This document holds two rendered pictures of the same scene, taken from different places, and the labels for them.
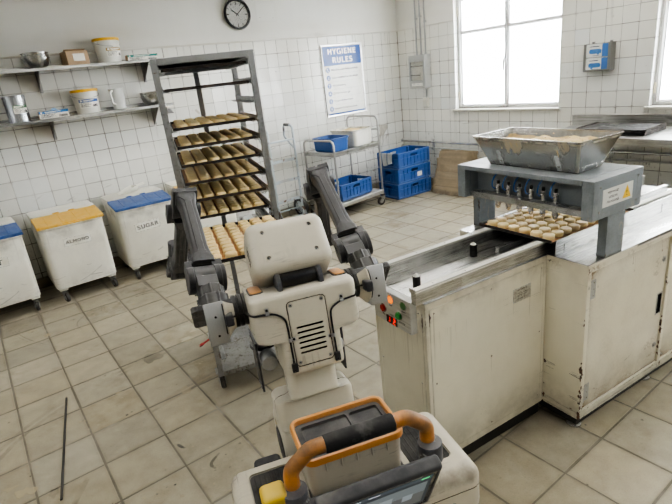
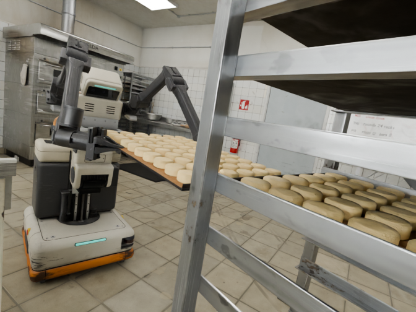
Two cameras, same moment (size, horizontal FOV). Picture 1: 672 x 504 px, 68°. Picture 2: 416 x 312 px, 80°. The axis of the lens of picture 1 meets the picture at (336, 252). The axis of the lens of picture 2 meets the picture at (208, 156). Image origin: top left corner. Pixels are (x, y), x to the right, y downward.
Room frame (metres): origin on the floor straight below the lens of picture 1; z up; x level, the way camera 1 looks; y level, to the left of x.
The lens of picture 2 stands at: (2.96, 0.14, 1.15)
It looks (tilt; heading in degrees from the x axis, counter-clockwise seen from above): 9 degrees down; 156
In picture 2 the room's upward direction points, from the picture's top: 9 degrees clockwise
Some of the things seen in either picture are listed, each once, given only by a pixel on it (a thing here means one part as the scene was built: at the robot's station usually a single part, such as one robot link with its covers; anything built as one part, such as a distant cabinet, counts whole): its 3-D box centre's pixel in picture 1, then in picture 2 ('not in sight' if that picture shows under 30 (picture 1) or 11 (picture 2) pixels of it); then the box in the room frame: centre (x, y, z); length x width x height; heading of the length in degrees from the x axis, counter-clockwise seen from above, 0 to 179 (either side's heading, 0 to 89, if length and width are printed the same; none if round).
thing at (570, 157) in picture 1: (542, 149); not in sight; (2.21, -0.96, 1.25); 0.56 x 0.29 x 0.14; 29
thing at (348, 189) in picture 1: (346, 187); not in sight; (6.20, -0.23, 0.29); 0.56 x 0.38 x 0.20; 133
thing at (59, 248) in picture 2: not in sight; (77, 231); (1.02, 0.06, 0.16); 0.67 x 0.64 x 0.25; 17
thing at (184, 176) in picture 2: not in sight; (188, 176); (2.46, 0.33, 1.02); 0.05 x 0.05 x 0.02
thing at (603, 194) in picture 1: (540, 201); not in sight; (2.21, -0.96, 1.01); 0.72 x 0.33 x 0.34; 29
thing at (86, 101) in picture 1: (86, 101); not in sight; (4.94, 2.15, 1.67); 0.25 x 0.24 x 0.21; 125
